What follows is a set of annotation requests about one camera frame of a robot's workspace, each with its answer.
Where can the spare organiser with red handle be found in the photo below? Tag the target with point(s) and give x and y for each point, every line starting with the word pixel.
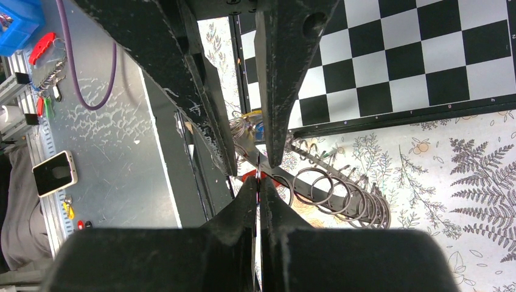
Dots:
pixel 47 61

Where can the key organiser with rings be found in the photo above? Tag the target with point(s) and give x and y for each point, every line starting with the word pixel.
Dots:
pixel 341 193

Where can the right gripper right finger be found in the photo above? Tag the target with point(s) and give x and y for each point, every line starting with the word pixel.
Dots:
pixel 298 257

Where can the blue plastic storage bin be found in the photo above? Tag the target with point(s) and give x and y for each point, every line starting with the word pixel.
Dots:
pixel 27 19

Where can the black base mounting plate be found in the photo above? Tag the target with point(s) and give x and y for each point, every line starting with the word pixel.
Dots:
pixel 200 190

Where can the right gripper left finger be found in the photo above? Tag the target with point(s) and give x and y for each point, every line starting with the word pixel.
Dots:
pixel 217 256

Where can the smartphone with beige case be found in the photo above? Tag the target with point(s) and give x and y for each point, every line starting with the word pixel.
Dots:
pixel 54 174

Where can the key with red tag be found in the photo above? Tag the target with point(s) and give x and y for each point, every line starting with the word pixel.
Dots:
pixel 252 173

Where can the spare keys with coloured tags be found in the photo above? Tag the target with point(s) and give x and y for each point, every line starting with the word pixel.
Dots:
pixel 70 213

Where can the black white chessboard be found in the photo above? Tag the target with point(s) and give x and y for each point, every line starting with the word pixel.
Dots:
pixel 381 61

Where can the floral patterned table mat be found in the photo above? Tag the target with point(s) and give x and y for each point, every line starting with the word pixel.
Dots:
pixel 413 167

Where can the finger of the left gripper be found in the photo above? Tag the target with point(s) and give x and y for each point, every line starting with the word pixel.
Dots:
pixel 163 38
pixel 287 36

